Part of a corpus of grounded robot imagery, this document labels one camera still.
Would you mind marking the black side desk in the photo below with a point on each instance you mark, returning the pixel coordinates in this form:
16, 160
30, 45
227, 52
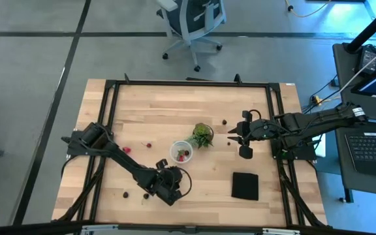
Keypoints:
348, 81

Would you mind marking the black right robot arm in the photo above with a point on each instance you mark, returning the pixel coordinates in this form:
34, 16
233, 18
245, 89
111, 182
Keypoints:
322, 119

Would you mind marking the black folded cloth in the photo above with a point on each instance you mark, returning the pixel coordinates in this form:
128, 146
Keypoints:
245, 186

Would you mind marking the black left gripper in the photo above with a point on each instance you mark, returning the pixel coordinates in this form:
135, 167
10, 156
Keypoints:
168, 181

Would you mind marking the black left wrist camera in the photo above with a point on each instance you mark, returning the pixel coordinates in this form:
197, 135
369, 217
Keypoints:
170, 199

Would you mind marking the black stand pole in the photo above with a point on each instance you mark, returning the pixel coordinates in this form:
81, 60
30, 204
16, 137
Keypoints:
370, 27

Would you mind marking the black power adapter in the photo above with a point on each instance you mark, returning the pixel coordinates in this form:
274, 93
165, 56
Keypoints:
367, 58

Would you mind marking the white and grey office chair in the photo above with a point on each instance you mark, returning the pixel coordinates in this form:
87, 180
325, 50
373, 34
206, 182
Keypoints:
191, 19

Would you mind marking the bright red cherry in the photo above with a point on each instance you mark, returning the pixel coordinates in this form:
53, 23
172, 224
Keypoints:
148, 145

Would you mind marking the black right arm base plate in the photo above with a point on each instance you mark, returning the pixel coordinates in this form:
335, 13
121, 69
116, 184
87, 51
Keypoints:
302, 154

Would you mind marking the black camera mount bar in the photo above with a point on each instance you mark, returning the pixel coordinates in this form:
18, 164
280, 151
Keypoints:
188, 229

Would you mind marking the potted artificial succulent plant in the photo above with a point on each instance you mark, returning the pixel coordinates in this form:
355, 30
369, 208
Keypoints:
202, 134

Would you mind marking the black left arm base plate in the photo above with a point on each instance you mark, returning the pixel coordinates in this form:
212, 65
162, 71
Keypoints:
73, 150

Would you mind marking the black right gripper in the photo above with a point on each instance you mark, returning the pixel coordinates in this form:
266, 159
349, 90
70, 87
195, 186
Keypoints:
258, 130

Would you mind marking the yellow plug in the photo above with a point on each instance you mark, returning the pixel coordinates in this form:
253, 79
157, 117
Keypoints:
317, 99

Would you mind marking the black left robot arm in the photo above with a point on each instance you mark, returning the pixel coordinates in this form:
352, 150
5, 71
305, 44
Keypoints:
126, 161

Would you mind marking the clear round plastic container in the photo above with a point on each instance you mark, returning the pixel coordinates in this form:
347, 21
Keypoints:
174, 148

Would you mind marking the black laptop keyboard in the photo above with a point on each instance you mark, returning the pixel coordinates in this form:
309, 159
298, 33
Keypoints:
374, 151

